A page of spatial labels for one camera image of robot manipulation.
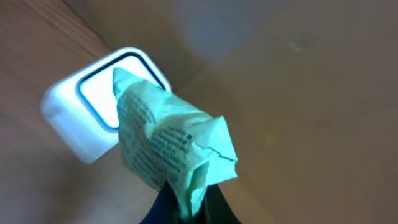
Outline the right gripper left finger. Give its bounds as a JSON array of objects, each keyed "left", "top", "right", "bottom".
[{"left": 140, "top": 181, "right": 178, "bottom": 224}]

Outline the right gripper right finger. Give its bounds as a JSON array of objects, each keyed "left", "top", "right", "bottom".
[{"left": 203, "top": 184, "right": 241, "bottom": 224}]

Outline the teal snack bar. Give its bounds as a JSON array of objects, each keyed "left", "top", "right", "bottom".
[{"left": 113, "top": 68, "right": 238, "bottom": 220}]

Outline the white barcode scanner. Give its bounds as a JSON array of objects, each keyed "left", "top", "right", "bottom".
[{"left": 40, "top": 47, "right": 172, "bottom": 164}]

